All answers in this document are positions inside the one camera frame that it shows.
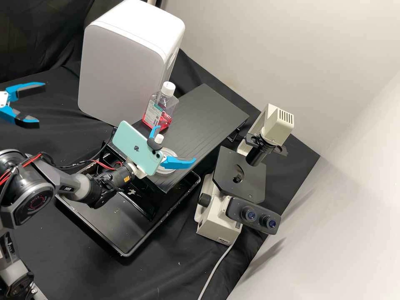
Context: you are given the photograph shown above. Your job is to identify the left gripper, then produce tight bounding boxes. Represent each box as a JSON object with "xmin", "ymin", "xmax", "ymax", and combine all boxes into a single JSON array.
[{"xmin": 0, "ymin": 82, "xmax": 47, "ymax": 129}]

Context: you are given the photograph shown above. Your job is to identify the black tray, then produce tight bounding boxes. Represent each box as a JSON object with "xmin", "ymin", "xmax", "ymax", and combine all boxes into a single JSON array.
[{"xmin": 54, "ymin": 140, "xmax": 202, "ymax": 258}]

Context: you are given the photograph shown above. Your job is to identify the red liquid bottle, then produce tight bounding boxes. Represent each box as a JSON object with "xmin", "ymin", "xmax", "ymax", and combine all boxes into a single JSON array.
[{"xmin": 142, "ymin": 81, "xmax": 180, "ymax": 132}]

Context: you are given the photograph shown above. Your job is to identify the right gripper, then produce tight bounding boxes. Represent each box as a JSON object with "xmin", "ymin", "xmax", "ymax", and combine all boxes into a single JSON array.
[{"xmin": 130, "ymin": 125, "xmax": 197, "ymax": 180}]

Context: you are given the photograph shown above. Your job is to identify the cream microscope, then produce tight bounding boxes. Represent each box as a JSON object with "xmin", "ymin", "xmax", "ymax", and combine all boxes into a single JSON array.
[{"xmin": 194, "ymin": 102, "xmax": 295, "ymax": 248}]

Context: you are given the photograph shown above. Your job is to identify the black platform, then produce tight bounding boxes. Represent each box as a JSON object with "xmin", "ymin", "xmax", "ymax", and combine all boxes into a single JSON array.
[{"xmin": 102, "ymin": 83, "xmax": 250, "ymax": 195}]

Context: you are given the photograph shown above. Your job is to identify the petri dish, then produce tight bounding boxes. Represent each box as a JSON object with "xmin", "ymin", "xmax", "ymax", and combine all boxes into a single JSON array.
[{"xmin": 156, "ymin": 148, "xmax": 181, "ymax": 176}]

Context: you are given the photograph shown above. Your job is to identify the right wrist camera phone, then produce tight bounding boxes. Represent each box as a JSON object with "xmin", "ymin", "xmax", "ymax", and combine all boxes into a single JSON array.
[{"xmin": 112, "ymin": 120, "xmax": 166, "ymax": 178}]

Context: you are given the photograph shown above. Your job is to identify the black cable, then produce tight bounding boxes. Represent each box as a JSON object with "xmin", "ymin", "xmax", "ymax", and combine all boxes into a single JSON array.
[{"xmin": 58, "ymin": 140, "xmax": 117, "ymax": 170}]

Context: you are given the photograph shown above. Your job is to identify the grey cable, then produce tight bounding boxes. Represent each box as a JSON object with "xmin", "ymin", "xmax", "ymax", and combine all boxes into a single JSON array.
[{"xmin": 195, "ymin": 240, "xmax": 235, "ymax": 300}]

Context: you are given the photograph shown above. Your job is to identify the white box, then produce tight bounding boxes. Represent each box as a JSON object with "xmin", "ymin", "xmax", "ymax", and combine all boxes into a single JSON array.
[{"xmin": 77, "ymin": 0, "xmax": 186, "ymax": 126}]

